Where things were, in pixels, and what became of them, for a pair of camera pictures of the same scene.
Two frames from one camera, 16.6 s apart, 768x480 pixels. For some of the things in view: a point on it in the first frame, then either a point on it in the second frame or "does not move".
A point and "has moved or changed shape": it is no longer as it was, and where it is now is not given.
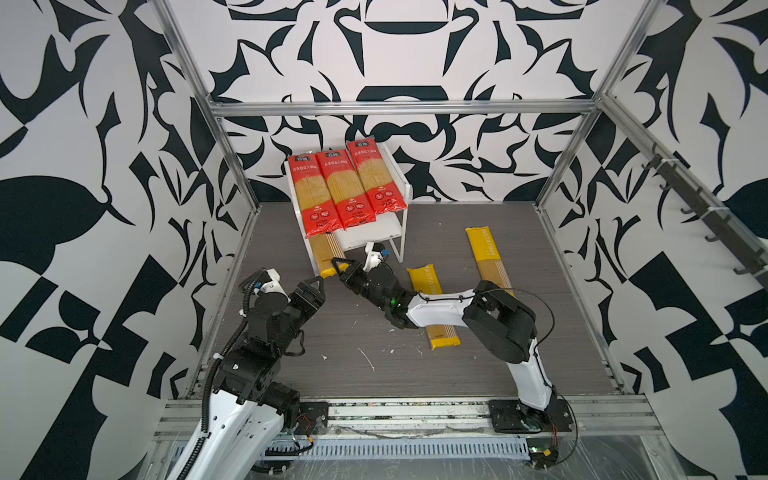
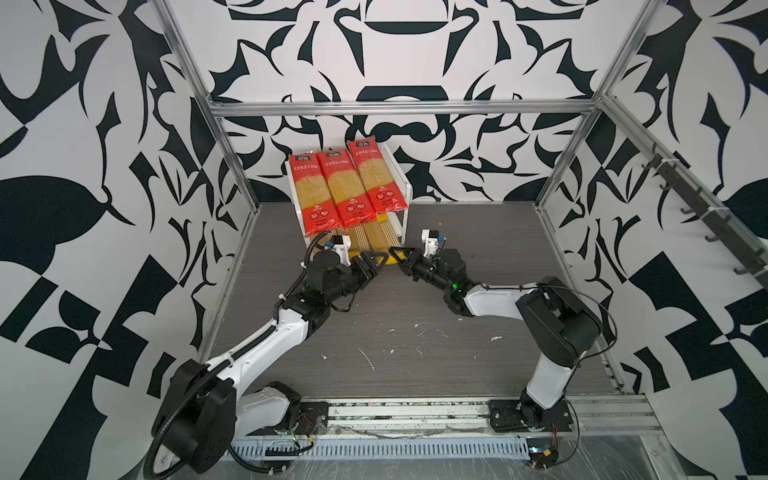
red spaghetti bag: (347, 193) does not move
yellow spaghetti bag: (488, 258) to (380, 237)
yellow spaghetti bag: (325, 248) has moved or changed shape
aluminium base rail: (435, 417) does not move
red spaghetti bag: (318, 209) does not move
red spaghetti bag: (381, 190) does not move
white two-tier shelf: (382, 233) does not move
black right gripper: (358, 275) to (417, 266)
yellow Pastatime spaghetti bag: (425, 281) to (358, 241)
